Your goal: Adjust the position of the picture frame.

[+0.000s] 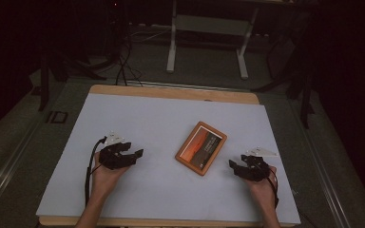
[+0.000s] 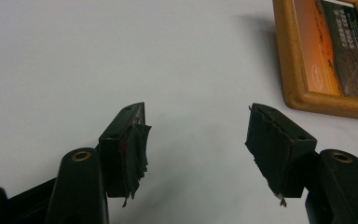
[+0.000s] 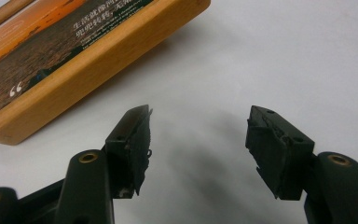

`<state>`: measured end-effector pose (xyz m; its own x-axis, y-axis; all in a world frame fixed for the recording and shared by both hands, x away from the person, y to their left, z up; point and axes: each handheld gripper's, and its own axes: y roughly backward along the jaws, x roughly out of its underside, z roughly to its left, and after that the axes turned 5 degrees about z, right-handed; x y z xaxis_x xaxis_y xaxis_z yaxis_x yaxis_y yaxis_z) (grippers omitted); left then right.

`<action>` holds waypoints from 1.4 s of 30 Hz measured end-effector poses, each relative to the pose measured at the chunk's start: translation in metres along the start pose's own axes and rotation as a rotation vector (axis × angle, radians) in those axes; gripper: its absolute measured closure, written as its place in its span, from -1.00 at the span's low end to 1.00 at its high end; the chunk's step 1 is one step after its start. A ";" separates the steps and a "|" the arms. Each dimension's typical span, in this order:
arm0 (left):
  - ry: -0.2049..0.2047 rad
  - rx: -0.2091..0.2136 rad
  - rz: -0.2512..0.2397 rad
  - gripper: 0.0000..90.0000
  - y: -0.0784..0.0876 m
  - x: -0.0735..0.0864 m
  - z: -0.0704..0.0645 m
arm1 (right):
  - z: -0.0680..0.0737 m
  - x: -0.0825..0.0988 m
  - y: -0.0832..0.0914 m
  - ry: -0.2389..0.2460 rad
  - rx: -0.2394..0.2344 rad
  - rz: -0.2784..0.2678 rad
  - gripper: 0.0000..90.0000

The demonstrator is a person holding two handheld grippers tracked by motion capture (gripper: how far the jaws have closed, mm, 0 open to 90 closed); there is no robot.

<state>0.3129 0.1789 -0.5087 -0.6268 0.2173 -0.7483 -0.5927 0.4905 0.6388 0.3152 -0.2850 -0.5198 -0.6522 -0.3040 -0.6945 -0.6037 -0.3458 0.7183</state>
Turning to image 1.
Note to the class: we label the metal floor rail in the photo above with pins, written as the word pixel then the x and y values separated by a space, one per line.
pixel 6 171
pixel 326 183

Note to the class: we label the person's left hand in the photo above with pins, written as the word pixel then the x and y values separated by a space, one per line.
pixel 106 179

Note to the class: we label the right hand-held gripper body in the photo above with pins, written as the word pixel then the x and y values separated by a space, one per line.
pixel 255 169

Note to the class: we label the wooden picture frame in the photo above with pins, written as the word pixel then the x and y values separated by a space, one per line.
pixel 201 148

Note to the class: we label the white metal desk frame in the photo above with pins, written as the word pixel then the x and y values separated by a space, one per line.
pixel 209 25

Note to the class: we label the black rectangular floor bracket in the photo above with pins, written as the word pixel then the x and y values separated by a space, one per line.
pixel 57 117

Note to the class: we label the person's right hand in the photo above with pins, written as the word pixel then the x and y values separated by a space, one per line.
pixel 262 188

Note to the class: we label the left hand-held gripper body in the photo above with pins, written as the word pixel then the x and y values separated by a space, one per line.
pixel 112 158

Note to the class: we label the black metal stand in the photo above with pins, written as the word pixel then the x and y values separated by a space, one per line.
pixel 44 82

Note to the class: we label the black tripod stand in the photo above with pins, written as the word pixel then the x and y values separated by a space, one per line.
pixel 304 95

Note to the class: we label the white table mat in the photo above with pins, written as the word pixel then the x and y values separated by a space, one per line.
pixel 171 190

